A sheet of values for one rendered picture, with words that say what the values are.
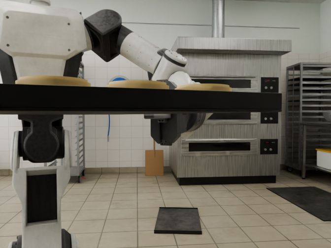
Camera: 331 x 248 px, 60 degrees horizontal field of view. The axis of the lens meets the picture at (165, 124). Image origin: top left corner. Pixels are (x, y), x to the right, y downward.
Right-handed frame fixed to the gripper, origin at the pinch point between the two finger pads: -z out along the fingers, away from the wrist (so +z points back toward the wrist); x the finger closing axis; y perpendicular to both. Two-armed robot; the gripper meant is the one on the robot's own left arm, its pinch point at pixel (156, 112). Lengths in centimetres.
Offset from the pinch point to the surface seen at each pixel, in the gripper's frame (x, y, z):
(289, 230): -100, 23, 221
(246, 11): 183, -49, 478
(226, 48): 88, -54, 334
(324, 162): -68, 68, 417
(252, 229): -100, -7, 210
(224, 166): -73, -61, 357
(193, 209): -98, -68, 233
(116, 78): 62, -239, 356
